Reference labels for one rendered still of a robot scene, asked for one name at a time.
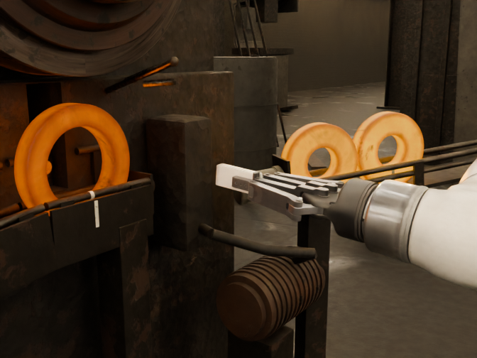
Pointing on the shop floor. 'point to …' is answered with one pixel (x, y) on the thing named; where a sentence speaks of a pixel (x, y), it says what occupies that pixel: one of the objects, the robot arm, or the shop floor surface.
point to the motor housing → (267, 305)
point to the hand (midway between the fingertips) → (238, 179)
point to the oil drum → (253, 109)
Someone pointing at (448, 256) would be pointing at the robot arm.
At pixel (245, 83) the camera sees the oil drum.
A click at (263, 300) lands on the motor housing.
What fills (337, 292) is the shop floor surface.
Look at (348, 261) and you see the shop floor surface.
